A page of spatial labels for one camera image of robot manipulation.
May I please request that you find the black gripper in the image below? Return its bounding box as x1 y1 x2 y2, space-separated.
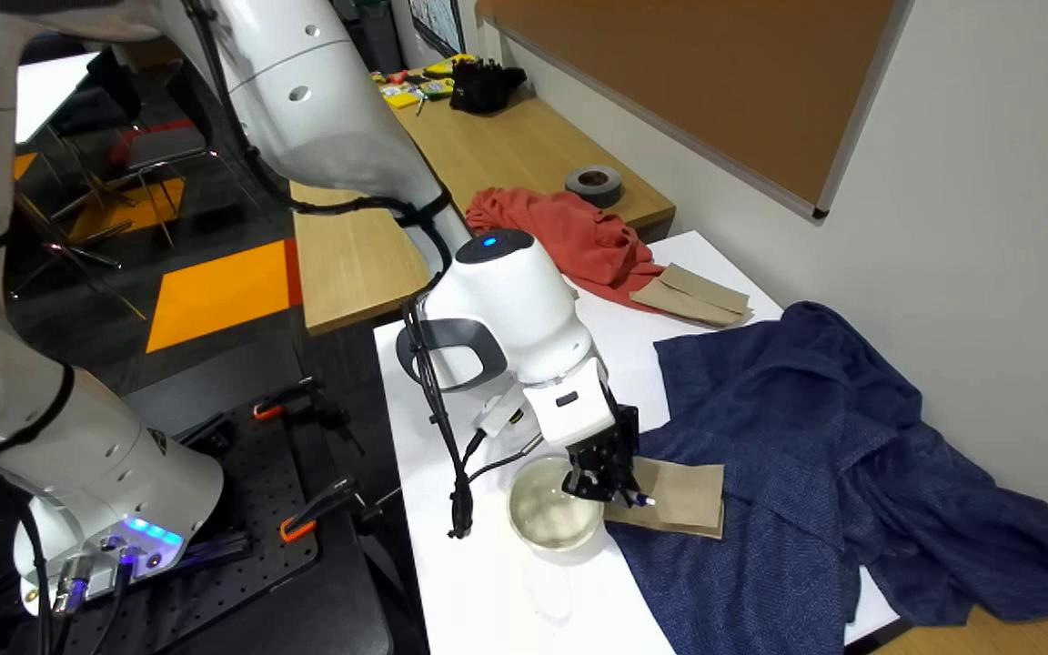
558 400 650 509

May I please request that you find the white round bowl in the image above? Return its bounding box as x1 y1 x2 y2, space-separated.
505 455 606 560

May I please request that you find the dark blue cloth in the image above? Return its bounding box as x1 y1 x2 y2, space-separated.
602 298 1048 655

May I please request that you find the red cloth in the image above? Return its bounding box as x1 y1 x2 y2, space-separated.
462 187 670 309

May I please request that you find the grey tape roll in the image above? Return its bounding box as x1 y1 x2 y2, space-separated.
559 165 624 211

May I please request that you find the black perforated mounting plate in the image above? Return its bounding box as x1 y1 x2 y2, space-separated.
60 392 370 655

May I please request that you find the wooden table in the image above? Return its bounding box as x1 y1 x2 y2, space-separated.
282 71 679 337

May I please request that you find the black crumpled glove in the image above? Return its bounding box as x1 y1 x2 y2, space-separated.
446 53 531 119

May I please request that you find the cork pin board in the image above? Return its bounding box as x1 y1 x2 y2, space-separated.
473 0 918 227

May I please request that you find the orange floor mat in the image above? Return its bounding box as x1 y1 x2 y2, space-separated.
140 237 306 355

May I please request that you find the white desk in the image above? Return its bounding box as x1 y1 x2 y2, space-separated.
10 51 110 147

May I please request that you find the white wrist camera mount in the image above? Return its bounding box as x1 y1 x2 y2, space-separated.
521 368 617 450

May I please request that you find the orange handled clamp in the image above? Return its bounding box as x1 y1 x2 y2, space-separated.
277 473 400 547
246 373 353 430

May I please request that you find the black base cable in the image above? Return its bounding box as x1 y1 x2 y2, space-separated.
8 506 72 655

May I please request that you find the black metal stand frame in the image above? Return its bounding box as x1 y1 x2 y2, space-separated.
8 119 188 321

